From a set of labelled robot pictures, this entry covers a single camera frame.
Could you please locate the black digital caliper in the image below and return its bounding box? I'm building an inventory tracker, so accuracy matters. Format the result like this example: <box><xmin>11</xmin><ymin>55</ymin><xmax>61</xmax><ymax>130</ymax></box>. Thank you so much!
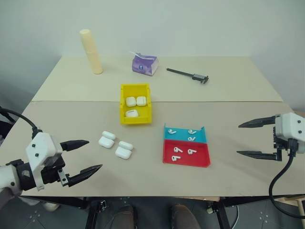
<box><xmin>166</xmin><ymin>68</ymin><xmax>210</xmax><ymax>85</ymax></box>

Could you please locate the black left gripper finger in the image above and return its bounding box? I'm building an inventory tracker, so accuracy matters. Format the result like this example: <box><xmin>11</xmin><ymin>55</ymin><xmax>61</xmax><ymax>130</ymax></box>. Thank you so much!
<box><xmin>60</xmin><ymin>140</ymin><xmax>90</xmax><ymax>152</ymax></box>
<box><xmin>67</xmin><ymin>164</ymin><xmax>103</xmax><ymax>187</ymax></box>

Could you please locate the blue plastic tray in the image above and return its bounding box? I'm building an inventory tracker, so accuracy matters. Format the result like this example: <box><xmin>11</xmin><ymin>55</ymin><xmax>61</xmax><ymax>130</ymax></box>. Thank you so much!
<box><xmin>163</xmin><ymin>123</ymin><xmax>209</xmax><ymax>145</ymax></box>

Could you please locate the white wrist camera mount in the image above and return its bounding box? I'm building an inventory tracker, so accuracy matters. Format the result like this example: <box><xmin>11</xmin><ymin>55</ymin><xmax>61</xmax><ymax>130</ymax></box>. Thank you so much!
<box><xmin>274</xmin><ymin>112</ymin><xmax>305</xmax><ymax>155</ymax></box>
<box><xmin>25</xmin><ymin>132</ymin><xmax>63</xmax><ymax>191</ymax></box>

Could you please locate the small white object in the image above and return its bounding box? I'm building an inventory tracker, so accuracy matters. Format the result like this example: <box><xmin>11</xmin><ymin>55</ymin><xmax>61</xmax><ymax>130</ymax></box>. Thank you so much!
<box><xmin>43</xmin><ymin>202</ymin><xmax>60</xmax><ymax>212</ymax></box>

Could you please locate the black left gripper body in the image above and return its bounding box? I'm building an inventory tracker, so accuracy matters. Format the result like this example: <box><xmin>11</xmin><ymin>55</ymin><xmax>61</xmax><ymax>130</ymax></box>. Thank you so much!
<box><xmin>40</xmin><ymin>153</ymin><xmax>70</xmax><ymax>187</ymax></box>

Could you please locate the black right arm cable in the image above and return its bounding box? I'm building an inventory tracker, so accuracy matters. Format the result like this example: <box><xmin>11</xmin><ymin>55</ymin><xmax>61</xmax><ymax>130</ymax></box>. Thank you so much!
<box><xmin>268</xmin><ymin>139</ymin><xmax>305</xmax><ymax>219</ymax></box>

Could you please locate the yellow plastic bin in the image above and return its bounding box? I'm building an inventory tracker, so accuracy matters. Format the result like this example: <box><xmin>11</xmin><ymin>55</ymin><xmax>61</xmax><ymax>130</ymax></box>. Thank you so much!
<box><xmin>119</xmin><ymin>83</ymin><xmax>153</xmax><ymax>126</ymax></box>

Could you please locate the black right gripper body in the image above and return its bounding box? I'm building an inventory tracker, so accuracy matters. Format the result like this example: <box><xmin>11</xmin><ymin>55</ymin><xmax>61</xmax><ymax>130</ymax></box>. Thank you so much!
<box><xmin>272</xmin><ymin>126</ymin><xmax>290</xmax><ymax>161</ymax></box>

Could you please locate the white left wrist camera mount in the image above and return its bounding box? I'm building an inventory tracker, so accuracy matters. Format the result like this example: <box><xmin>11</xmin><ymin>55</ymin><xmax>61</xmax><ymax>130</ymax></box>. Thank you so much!
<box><xmin>25</xmin><ymin>132</ymin><xmax>63</xmax><ymax>191</ymax></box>

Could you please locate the cream foam cylinder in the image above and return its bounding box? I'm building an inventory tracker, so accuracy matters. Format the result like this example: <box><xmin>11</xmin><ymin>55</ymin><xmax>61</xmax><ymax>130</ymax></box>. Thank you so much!
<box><xmin>80</xmin><ymin>29</ymin><xmax>104</xmax><ymax>75</ymax></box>

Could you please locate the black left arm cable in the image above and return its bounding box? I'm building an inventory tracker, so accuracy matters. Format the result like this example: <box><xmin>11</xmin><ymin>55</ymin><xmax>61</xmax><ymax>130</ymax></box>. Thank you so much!
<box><xmin>0</xmin><ymin>107</ymin><xmax>43</xmax><ymax>139</ymax></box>

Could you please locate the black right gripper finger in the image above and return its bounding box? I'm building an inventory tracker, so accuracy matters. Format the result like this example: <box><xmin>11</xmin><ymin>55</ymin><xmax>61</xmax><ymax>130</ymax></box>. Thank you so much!
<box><xmin>238</xmin><ymin>115</ymin><xmax>277</xmax><ymax>129</ymax></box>
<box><xmin>236</xmin><ymin>150</ymin><xmax>278</xmax><ymax>162</ymax></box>

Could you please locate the dark brown rounded shape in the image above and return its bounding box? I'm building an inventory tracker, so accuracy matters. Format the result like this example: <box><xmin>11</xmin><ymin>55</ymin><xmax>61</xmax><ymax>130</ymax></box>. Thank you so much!
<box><xmin>111</xmin><ymin>204</ymin><xmax>135</xmax><ymax>229</ymax></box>
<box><xmin>170</xmin><ymin>203</ymin><xmax>200</xmax><ymax>229</ymax></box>

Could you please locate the light wooden plank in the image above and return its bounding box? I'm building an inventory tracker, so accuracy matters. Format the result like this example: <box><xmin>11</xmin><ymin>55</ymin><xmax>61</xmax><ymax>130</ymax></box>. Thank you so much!
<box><xmin>277</xmin><ymin>195</ymin><xmax>305</xmax><ymax>215</ymax></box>

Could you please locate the red plastic tray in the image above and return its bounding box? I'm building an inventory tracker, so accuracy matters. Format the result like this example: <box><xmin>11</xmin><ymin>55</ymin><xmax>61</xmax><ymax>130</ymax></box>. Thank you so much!
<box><xmin>162</xmin><ymin>139</ymin><xmax>212</xmax><ymax>168</ymax></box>

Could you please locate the purple tissue pack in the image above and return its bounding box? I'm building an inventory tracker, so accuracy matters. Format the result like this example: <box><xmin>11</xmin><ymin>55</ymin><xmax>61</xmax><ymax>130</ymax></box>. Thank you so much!
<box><xmin>129</xmin><ymin>50</ymin><xmax>160</xmax><ymax>76</ymax></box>

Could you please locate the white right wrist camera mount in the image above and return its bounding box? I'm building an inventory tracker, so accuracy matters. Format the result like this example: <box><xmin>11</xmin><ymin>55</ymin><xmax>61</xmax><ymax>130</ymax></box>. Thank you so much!
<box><xmin>274</xmin><ymin>112</ymin><xmax>305</xmax><ymax>155</ymax></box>

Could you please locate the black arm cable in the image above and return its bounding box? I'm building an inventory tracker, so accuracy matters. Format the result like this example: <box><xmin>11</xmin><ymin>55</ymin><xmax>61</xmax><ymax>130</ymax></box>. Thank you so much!
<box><xmin>0</xmin><ymin>107</ymin><xmax>43</xmax><ymax>139</ymax></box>
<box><xmin>268</xmin><ymin>139</ymin><xmax>305</xmax><ymax>219</ymax></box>

